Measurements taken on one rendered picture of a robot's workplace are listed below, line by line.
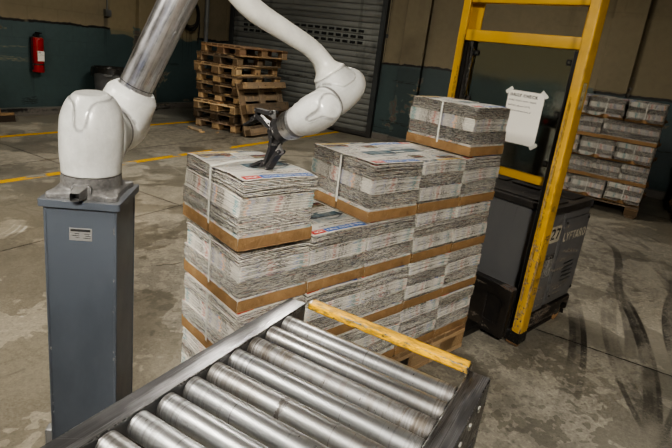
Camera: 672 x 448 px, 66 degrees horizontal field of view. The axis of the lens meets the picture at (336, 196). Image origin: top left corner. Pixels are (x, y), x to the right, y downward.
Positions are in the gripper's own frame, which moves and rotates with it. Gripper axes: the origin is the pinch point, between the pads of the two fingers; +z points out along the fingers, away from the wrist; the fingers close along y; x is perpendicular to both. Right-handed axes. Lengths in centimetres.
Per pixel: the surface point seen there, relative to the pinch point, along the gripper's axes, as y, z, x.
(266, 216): 24.5, -5.8, -3.4
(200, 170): 4.9, 14.0, -12.5
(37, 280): 27, 195, -29
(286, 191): 17.9, -10.0, 2.9
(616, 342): 128, -5, 224
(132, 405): 57, -40, -62
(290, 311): 51, -28, -16
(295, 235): 31.9, -3.0, 8.3
